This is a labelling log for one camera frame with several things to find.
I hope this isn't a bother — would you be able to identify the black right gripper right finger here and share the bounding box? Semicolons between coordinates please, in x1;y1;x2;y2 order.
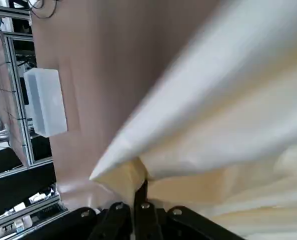
134;179;242;240

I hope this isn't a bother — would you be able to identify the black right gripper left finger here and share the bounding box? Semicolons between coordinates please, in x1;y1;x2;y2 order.
38;202;134;240

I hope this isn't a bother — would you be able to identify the cream tablecloth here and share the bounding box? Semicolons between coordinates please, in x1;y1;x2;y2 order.
88;0;297;240

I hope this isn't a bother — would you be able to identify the translucent plastic bin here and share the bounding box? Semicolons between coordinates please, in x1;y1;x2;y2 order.
23;68;68;138

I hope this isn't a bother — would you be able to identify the aluminium frame rack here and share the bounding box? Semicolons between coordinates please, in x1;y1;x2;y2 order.
0;4;64;233

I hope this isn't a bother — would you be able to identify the black table cable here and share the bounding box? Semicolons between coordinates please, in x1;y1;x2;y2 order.
29;0;62;19

